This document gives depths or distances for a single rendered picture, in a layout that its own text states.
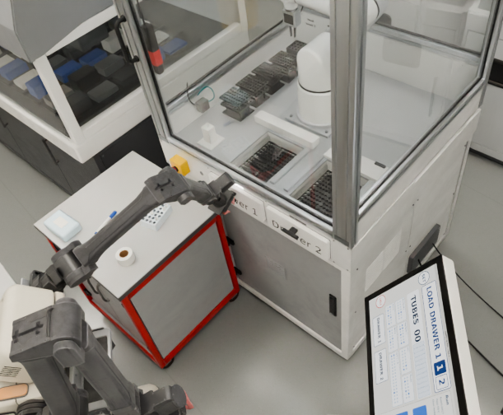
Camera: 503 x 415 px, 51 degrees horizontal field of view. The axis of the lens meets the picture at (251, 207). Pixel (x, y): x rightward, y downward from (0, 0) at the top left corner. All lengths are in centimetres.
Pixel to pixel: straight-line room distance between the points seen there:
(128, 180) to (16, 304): 121
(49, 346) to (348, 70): 90
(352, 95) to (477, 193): 210
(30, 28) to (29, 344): 149
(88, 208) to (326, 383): 136
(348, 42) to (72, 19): 136
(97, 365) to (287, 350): 168
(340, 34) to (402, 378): 88
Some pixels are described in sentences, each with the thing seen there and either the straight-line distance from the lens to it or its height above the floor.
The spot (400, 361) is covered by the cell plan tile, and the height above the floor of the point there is 106.
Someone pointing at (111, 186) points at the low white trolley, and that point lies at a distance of 251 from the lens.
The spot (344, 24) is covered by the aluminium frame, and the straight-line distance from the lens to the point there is 129.
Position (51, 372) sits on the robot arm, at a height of 150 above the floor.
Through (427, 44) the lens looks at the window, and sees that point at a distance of 171.
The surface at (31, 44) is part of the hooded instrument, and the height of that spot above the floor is 143.
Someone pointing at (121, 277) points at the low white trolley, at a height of 76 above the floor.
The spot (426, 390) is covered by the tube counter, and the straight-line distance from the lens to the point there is 143.
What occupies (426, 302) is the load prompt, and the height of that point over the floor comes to 115.
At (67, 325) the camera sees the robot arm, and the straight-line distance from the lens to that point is 102.
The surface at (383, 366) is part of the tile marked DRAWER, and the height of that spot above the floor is 101.
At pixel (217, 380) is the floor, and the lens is 268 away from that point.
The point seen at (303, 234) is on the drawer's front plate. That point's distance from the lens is 194.
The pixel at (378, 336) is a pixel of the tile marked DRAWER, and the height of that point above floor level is 100.
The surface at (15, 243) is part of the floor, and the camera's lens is 363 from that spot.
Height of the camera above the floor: 242
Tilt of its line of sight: 48 degrees down
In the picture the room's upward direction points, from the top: 11 degrees counter-clockwise
